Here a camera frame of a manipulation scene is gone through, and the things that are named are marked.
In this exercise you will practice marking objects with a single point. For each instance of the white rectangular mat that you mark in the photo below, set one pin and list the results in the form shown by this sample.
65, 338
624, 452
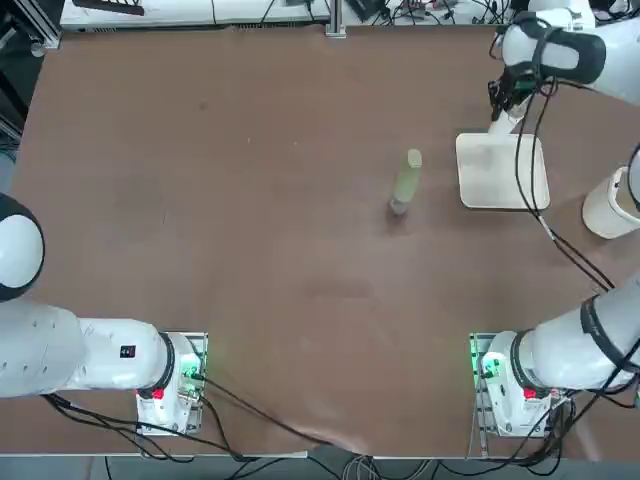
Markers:
492, 175

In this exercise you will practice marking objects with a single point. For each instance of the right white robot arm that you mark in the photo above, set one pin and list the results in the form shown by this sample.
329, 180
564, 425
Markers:
560, 360

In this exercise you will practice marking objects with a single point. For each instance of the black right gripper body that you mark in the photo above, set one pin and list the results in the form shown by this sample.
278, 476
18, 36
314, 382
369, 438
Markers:
515, 80

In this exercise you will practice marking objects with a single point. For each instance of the aluminium frame post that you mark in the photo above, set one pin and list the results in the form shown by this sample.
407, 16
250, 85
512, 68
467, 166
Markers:
336, 20

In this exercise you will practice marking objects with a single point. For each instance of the black box device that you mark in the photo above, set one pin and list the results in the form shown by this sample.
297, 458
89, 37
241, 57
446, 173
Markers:
365, 7

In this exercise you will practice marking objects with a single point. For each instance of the black power strip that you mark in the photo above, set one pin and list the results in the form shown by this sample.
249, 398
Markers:
115, 6

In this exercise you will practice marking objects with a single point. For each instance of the white bench shelf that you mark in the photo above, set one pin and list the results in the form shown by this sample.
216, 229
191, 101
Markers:
200, 12

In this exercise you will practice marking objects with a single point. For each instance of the black equipment rack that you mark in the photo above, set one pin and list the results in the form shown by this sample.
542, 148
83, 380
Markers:
12, 75

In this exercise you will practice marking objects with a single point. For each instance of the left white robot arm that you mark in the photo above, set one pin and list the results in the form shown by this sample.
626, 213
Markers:
50, 345

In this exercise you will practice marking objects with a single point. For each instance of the white disposable paper cup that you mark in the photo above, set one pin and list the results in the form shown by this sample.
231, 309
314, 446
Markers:
502, 125

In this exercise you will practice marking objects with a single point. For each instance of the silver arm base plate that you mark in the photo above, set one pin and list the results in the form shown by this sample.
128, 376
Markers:
476, 360
196, 417

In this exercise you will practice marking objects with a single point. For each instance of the aluminium frame rail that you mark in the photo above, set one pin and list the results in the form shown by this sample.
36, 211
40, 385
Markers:
47, 25

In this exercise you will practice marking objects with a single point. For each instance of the green plastic bottle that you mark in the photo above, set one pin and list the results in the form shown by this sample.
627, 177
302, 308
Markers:
406, 185

